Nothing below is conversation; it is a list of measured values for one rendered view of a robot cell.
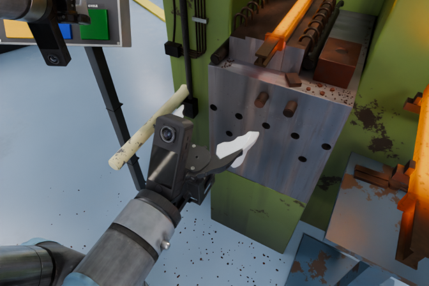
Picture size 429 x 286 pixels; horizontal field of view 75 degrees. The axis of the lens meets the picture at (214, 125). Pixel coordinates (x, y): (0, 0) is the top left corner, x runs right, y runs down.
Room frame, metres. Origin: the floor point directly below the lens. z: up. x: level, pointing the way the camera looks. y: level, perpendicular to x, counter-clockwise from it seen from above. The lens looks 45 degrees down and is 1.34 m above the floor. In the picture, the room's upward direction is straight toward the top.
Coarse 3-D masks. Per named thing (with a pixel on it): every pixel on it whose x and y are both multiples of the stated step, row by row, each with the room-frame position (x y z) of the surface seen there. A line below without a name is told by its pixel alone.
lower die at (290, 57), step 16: (272, 0) 0.93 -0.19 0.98; (288, 0) 0.90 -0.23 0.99; (320, 0) 0.90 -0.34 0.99; (256, 16) 0.81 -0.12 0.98; (272, 16) 0.79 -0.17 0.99; (304, 16) 0.77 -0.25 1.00; (320, 16) 0.78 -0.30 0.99; (240, 32) 0.71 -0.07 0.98; (256, 32) 0.69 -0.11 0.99; (272, 32) 0.67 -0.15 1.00; (240, 48) 0.67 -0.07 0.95; (256, 48) 0.65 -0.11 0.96; (288, 48) 0.62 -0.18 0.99; (304, 48) 0.61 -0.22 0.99; (272, 64) 0.63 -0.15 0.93; (288, 64) 0.61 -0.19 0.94
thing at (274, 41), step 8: (304, 0) 0.86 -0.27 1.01; (296, 8) 0.80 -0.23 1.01; (304, 8) 0.82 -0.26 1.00; (288, 16) 0.75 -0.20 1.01; (296, 16) 0.75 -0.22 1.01; (280, 24) 0.70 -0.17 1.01; (288, 24) 0.70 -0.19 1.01; (280, 32) 0.65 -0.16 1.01; (288, 32) 0.69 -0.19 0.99; (264, 40) 0.63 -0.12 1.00; (272, 40) 0.61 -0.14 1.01; (280, 40) 0.61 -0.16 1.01; (264, 48) 0.57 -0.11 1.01; (272, 48) 0.57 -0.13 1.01; (280, 48) 0.61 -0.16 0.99; (264, 56) 0.54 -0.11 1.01; (272, 56) 0.58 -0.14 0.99; (256, 64) 0.55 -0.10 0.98; (264, 64) 0.54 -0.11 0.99
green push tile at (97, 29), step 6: (90, 12) 0.70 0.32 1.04; (96, 12) 0.70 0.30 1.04; (102, 12) 0.70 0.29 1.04; (96, 18) 0.70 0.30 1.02; (102, 18) 0.70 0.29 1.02; (108, 18) 0.70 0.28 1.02; (90, 24) 0.69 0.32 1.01; (96, 24) 0.69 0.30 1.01; (102, 24) 0.69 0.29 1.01; (108, 24) 0.69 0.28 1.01; (84, 30) 0.68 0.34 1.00; (90, 30) 0.68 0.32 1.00; (96, 30) 0.68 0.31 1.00; (102, 30) 0.68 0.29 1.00; (108, 30) 0.68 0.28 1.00; (84, 36) 0.68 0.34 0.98; (90, 36) 0.68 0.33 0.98; (96, 36) 0.67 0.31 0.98; (102, 36) 0.67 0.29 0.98; (108, 36) 0.67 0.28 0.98
